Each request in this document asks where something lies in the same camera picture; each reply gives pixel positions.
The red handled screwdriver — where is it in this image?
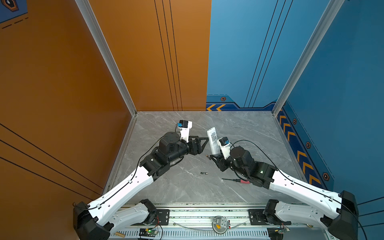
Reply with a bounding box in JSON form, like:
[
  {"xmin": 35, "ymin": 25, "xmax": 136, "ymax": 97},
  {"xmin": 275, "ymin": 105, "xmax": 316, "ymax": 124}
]
[{"xmin": 222, "ymin": 179, "xmax": 250, "ymax": 184}]

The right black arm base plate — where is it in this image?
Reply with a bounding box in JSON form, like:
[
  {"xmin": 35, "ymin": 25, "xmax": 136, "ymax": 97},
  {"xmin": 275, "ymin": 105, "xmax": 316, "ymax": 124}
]
[{"xmin": 248, "ymin": 209, "xmax": 269, "ymax": 226}]

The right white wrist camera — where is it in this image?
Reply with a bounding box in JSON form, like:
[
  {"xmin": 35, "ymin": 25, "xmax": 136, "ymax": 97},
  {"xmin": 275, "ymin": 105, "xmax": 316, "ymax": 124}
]
[{"xmin": 217, "ymin": 137, "xmax": 231, "ymax": 160}]

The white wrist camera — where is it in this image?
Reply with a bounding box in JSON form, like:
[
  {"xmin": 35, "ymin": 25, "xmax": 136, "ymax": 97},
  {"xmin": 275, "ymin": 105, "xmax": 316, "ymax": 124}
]
[
  {"xmin": 178, "ymin": 120, "xmax": 193, "ymax": 143},
  {"xmin": 217, "ymin": 137, "xmax": 231, "ymax": 160}
]

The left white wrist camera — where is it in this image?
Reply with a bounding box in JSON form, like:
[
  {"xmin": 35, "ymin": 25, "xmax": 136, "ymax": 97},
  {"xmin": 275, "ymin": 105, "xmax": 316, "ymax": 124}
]
[{"xmin": 178, "ymin": 120, "xmax": 193, "ymax": 143}]

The green circuit board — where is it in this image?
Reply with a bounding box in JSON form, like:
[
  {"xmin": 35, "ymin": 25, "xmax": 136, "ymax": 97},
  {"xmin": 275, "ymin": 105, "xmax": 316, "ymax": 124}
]
[{"xmin": 139, "ymin": 228, "xmax": 159, "ymax": 240}]

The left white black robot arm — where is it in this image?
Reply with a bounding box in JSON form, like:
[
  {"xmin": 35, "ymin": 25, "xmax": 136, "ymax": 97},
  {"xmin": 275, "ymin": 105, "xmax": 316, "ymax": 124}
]
[{"xmin": 73, "ymin": 132, "xmax": 209, "ymax": 240}]

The right small circuit board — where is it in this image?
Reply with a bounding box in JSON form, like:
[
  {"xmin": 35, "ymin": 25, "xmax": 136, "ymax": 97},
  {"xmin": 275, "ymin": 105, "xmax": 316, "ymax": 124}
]
[{"xmin": 275, "ymin": 225, "xmax": 290, "ymax": 235}]

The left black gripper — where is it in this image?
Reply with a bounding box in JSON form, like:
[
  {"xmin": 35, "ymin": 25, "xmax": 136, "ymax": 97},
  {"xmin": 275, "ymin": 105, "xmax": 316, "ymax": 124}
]
[{"xmin": 166, "ymin": 135, "xmax": 208, "ymax": 166}]

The white remote control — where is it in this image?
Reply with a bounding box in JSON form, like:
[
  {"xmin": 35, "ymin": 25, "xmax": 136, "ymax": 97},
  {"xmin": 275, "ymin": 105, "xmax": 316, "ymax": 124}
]
[{"xmin": 207, "ymin": 127, "xmax": 221, "ymax": 156}]

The round grey power socket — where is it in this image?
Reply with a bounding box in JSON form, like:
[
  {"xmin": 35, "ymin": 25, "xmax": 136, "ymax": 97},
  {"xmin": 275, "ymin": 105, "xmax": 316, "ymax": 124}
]
[{"xmin": 212, "ymin": 216, "xmax": 230, "ymax": 235}]

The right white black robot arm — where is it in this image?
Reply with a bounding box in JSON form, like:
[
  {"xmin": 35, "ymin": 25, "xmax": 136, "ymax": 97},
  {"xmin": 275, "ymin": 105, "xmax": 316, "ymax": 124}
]
[{"xmin": 209, "ymin": 147, "xmax": 359, "ymax": 240}]

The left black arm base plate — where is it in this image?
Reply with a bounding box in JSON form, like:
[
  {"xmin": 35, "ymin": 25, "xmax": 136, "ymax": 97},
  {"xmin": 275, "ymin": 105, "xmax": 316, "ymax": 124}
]
[{"xmin": 151, "ymin": 209, "xmax": 170, "ymax": 226}]

